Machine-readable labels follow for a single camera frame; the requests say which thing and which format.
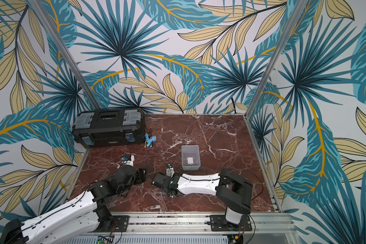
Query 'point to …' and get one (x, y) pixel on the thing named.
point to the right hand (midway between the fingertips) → (168, 185)
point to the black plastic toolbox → (110, 126)
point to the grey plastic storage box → (190, 157)
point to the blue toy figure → (148, 141)
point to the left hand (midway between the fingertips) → (142, 173)
